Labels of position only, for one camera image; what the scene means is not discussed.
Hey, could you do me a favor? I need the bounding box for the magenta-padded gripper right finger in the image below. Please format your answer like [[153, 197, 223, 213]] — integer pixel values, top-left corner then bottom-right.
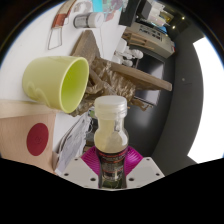
[[124, 145, 166, 190]]

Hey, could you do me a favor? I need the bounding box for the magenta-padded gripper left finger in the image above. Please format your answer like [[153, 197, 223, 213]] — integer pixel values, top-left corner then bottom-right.
[[61, 146, 101, 190]]

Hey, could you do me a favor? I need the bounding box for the clear white-capped drink bottle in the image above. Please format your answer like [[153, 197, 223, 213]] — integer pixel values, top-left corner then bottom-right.
[[93, 95, 130, 188]]

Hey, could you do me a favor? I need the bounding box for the grey newspaper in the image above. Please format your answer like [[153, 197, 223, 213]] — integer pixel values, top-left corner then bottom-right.
[[54, 113, 96, 176]]

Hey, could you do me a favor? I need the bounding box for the flat round red coaster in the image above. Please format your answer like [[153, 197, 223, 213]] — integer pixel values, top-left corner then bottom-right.
[[26, 122, 50, 157]]

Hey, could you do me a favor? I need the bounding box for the long ceiling light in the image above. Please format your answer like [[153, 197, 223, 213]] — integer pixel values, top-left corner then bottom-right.
[[187, 35, 224, 164]]

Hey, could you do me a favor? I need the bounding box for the golden sculpture on wooden base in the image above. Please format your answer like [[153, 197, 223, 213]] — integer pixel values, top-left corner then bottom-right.
[[69, 29, 173, 118]]

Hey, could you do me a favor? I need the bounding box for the yellow-green mug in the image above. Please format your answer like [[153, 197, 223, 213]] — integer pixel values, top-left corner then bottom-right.
[[22, 55, 90, 114]]

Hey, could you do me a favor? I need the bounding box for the white plaster bust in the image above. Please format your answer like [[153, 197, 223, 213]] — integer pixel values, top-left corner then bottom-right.
[[127, 48, 145, 60]]

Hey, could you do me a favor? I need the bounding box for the white chair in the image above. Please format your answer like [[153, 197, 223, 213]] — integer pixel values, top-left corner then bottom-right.
[[114, 38, 129, 64]]

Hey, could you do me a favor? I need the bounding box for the beige cabinet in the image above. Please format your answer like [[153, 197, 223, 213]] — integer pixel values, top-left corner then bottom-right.
[[126, 19, 176, 59]]

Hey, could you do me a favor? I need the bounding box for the small white-lidded paint jar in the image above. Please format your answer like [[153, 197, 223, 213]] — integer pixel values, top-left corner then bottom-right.
[[73, 12, 105, 29]]

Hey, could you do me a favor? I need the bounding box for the wooden scraper with red band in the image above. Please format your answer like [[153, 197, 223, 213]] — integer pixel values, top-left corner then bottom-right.
[[47, 0, 78, 51]]

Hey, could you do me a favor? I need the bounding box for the black flat box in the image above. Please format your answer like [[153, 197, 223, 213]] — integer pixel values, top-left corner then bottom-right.
[[118, 0, 148, 28]]

